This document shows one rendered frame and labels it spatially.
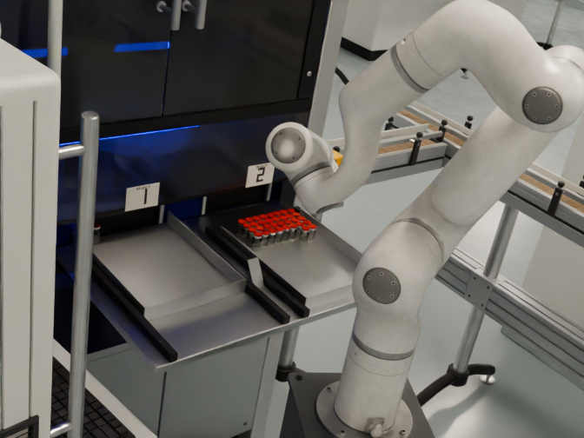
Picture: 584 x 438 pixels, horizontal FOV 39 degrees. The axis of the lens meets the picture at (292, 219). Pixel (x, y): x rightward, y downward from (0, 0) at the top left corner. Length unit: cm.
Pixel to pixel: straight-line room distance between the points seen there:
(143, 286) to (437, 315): 198
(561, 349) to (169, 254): 134
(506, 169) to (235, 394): 145
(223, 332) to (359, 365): 36
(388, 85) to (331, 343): 208
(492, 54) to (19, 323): 77
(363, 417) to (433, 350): 184
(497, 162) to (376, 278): 26
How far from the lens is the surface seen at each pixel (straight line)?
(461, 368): 306
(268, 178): 212
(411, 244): 136
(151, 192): 193
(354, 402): 156
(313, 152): 138
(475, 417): 314
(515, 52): 121
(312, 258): 204
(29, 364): 127
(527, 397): 333
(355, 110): 133
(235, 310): 181
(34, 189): 112
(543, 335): 278
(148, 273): 190
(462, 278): 291
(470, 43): 125
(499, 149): 128
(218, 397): 249
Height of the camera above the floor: 192
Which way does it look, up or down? 28 degrees down
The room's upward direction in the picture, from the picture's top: 11 degrees clockwise
